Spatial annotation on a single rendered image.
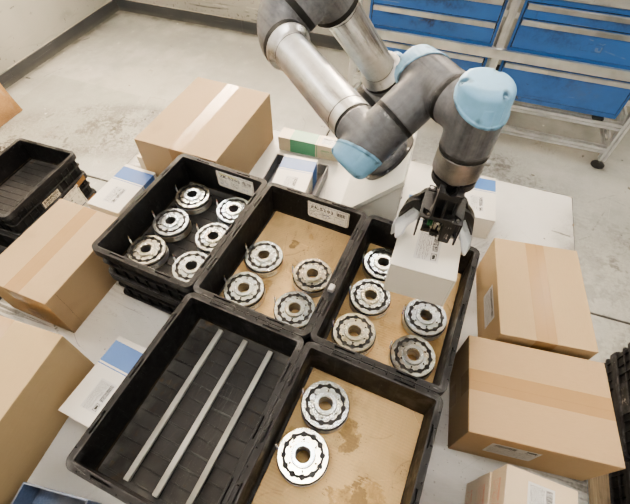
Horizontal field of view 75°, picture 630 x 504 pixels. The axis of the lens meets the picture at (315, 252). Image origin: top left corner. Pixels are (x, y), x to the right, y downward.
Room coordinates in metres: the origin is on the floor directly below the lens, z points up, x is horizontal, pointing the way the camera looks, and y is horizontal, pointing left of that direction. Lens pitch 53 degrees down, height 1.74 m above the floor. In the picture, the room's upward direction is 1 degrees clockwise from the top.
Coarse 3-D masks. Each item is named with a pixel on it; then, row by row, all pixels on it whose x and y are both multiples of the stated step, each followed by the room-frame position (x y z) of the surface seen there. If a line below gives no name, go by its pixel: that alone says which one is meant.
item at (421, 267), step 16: (416, 192) 0.62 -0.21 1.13; (400, 240) 0.49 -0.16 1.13; (416, 240) 0.49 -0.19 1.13; (432, 240) 0.49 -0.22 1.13; (400, 256) 0.45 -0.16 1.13; (416, 256) 0.45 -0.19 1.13; (432, 256) 0.45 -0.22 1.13; (448, 256) 0.45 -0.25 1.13; (400, 272) 0.43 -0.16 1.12; (416, 272) 0.42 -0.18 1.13; (432, 272) 0.42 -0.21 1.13; (448, 272) 0.42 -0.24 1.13; (384, 288) 0.43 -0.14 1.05; (400, 288) 0.42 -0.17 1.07; (416, 288) 0.41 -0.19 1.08; (432, 288) 0.41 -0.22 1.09; (448, 288) 0.40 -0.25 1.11
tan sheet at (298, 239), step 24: (288, 216) 0.82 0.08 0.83; (264, 240) 0.72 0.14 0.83; (288, 240) 0.72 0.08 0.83; (312, 240) 0.73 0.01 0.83; (336, 240) 0.73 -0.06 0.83; (240, 264) 0.64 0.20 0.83; (288, 264) 0.64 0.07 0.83; (336, 264) 0.64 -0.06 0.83; (288, 288) 0.56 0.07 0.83; (264, 312) 0.49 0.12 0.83
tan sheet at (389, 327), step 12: (360, 276) 0.61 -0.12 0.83; (456, 288) 0.57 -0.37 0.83; (348, 300) 0.53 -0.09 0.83; (396, 300) 0.53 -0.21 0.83; (408, 300) 0.53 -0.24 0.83; (348, 312) 0.50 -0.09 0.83; (396, 312) 0.50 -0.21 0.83; (384, 324) 0.47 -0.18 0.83; (396, 324) 0.47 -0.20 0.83; (384, 336) 0.43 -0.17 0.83; (396, 336) 0.43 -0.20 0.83; (444, 336) 0.44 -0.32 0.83; (372, 348) 0.40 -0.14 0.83; (384, 348) 0.40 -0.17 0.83; (384, 360) 0.37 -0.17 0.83; (432, 372) 0.35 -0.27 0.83
